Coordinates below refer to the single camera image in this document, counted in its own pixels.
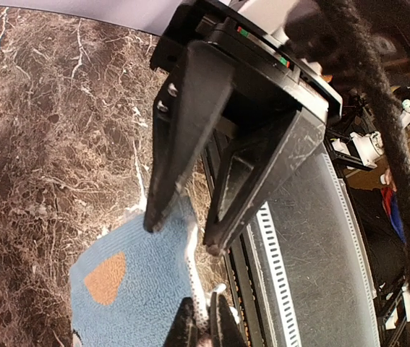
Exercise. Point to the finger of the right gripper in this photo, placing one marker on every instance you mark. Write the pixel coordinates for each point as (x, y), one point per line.
(252, 166)

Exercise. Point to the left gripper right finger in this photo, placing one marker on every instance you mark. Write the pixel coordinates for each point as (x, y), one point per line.
(224, 331)

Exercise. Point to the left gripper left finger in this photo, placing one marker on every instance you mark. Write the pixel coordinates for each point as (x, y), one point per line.
(183, 331)

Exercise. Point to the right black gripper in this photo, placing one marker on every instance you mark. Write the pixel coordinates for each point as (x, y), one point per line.
(268, 81)

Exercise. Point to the blue patterned cartoon towel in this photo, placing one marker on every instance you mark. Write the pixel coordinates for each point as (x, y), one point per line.
(127, 287)

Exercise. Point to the black front rail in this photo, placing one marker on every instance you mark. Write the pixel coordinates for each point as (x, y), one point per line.
(236, 260)

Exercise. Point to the white slotted cable duct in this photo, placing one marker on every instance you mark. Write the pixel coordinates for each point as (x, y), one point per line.
(318, 283)

